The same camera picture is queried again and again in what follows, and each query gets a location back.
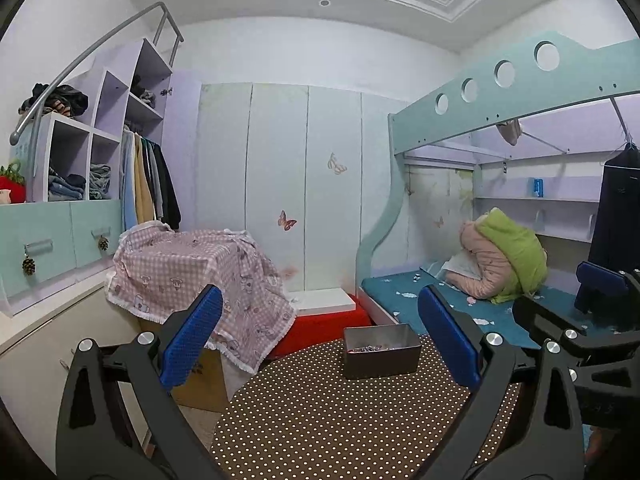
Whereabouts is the teal bunk bed frame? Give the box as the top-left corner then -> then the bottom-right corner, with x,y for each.
356,30 -> 640,333

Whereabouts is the dark hanging garment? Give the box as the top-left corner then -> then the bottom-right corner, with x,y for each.
574,147 -> 640,313

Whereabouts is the grey metal handrail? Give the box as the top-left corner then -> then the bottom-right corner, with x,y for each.
9,2 -> 185,146

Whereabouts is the white pillow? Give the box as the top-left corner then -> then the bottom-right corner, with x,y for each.
442,252 -> 483,278

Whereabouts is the lilac wall shelf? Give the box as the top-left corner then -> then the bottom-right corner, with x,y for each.
472,167 -> 601,243

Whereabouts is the beige hanging pouch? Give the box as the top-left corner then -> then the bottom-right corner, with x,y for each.
496,120 -> 523,146

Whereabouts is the cardboard box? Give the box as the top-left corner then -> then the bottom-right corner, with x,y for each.
170,345 -> 229,413

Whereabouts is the lilac cubby shelf unit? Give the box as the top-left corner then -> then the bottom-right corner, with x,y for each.
25,37 -> 173,203

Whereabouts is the blue patterned mattress sheet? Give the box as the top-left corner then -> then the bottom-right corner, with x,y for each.
361,267 -> 601,351

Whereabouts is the pink checkered cloth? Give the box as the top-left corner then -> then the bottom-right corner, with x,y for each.
105,222 -> 297,373

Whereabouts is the teal drawer cabinet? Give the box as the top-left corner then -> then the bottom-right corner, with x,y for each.
0,199 -> 123,316

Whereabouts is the red ottoman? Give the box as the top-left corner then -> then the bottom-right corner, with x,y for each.
265,292 -> 373,358

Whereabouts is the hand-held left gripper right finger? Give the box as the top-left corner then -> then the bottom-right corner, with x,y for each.
417,285 -> 586,480

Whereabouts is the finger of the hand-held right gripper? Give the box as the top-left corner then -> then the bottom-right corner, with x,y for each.
512,294 -> 640,392
575,260 -> 640,307

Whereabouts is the grey metal tin box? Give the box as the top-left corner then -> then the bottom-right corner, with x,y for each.
342,323 -> 422,380

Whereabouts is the pile of folded jeans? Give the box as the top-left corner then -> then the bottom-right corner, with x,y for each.
47,162 -> 112,202

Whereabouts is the green padded jacket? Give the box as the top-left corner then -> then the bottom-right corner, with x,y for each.
475,209 -> 548,305

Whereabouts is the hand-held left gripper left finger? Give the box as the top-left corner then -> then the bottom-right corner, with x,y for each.
55,284 -> 228,480

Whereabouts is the white low cabinet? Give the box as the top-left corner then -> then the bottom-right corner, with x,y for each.
0,270 -> 146,441

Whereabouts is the row of hanging clothes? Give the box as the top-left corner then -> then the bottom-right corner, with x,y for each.
120,127 -> 182,233

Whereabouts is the pile of dark clothes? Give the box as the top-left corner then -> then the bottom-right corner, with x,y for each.
19,84 -> 90,117

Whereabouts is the white wardrobe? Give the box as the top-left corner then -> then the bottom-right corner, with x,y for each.
195,82 -> 401,293

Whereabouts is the flat white box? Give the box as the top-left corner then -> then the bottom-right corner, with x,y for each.
287,287 -> 357,315

